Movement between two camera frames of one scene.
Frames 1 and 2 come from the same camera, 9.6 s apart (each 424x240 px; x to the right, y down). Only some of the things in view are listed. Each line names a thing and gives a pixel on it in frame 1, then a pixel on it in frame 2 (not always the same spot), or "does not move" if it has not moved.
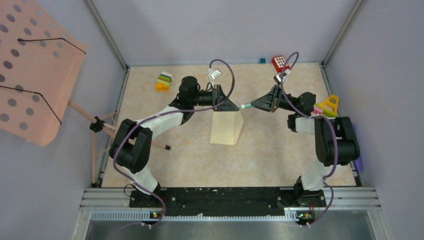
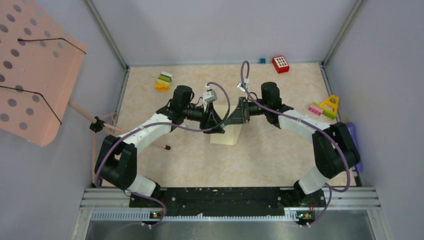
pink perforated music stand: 40,62 does not move
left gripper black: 218,93 → 205,123
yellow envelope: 226,127 does not move
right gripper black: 271,101 → 240,115
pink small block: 317,110 does not move
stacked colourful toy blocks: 163,82 does not move
